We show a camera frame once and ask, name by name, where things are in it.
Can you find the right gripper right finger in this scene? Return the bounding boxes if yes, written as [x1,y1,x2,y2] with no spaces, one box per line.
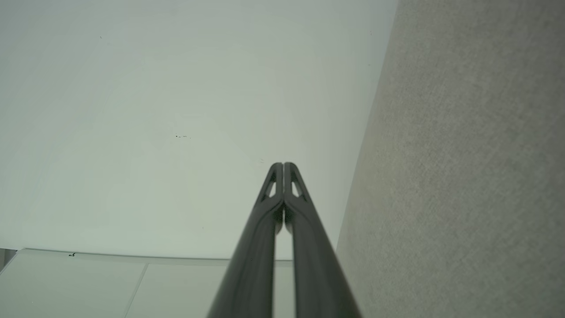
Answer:
[284,162,363,318]

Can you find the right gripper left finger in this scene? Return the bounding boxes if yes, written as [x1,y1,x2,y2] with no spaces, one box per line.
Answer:
[207,162,284,318]

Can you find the grey fabric sofa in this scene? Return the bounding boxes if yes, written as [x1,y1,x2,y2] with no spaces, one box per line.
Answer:
[336,0,565,318]

